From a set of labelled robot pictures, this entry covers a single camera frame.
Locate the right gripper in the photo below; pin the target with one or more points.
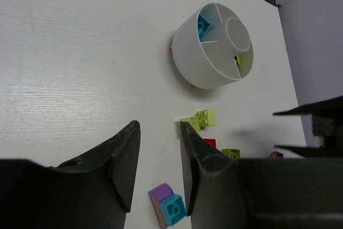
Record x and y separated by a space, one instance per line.
327 129

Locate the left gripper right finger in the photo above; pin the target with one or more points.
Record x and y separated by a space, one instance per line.
221 192

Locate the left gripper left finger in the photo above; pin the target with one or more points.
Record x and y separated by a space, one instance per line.
92 190

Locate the green small lego brick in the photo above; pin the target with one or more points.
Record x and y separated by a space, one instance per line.
232 153

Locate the lime lego plate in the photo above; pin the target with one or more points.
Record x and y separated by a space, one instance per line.
189 127

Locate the pale green lego brick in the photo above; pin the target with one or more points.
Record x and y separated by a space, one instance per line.
206 118

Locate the lime lego brick small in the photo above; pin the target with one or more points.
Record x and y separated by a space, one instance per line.
237 60

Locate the white round divided container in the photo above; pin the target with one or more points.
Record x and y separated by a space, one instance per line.
210 63

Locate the teal small lego brick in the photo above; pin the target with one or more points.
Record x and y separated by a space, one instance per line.
173 209

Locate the red flat lego brick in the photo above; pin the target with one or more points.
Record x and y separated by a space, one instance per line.
211 141

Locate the purple curved lego brick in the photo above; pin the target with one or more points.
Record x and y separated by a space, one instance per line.
157 195

